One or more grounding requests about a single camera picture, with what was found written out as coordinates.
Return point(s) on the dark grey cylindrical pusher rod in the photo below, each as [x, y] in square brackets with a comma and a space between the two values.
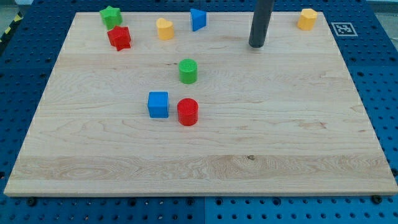
[260, 23]

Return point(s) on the yellow hexagon block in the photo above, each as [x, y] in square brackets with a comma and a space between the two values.
[307, 19]

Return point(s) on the blue triangle block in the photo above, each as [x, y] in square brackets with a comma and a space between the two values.
[198, 19]

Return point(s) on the white fiducial marker tag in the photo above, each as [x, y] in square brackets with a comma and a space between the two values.
[344, 29]

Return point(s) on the green cylinder block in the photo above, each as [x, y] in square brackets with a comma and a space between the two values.
[188, 71]

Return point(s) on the yellow heart block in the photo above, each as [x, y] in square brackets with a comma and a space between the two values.
[165, 29]

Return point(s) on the light wooden board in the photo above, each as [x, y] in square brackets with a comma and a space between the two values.
[282, 120]

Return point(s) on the red cylinder block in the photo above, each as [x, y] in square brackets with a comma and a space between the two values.
[187, 110]

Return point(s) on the blue cube block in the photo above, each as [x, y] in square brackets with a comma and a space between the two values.
[158, 104]

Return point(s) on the red star block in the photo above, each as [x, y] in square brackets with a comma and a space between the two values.
[119, 37]

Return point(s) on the green star block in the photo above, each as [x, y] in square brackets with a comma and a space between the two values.
[111, 17]

